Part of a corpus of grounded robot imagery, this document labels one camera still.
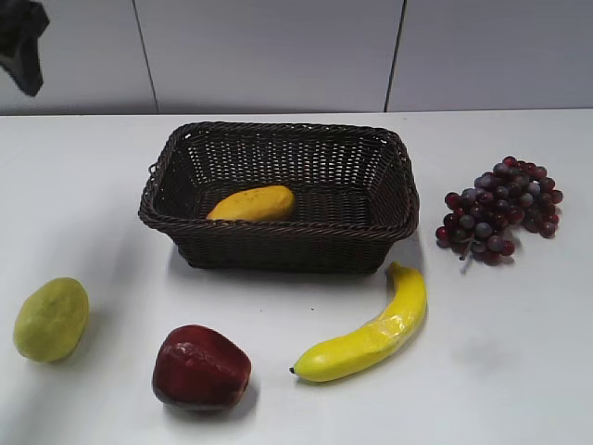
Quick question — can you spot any yellow orange mango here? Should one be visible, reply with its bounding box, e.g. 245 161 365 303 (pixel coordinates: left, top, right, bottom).
207 185 296 222

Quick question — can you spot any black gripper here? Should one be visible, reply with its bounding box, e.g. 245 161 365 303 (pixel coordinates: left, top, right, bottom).
1 0 50 97

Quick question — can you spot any purple red grape bunch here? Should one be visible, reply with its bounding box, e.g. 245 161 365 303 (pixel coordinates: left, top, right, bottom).
435 156 563 266

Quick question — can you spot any dark brown woven basket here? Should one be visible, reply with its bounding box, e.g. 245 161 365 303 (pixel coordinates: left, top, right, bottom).
138 121 420 274

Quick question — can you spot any dark red apple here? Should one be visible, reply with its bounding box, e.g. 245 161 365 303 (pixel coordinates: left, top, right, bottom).
152 324 252 411

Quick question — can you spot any yellow banana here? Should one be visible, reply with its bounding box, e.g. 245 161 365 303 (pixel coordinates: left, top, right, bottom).
290 262 427 383

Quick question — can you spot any yellow green lemon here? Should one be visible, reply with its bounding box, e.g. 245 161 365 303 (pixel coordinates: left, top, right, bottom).
13 277 90 362

